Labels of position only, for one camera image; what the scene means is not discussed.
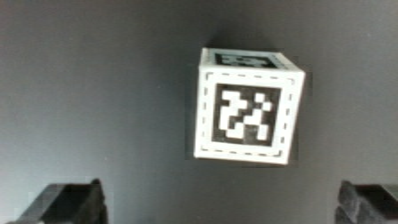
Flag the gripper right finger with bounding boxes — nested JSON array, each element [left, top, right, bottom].
[[334, 181, 398, 224]]

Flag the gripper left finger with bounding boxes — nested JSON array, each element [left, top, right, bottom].
[[14, 179, 108, 224]]

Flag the tagged white cube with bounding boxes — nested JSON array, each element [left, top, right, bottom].
[[194, 48, 306, 165]]

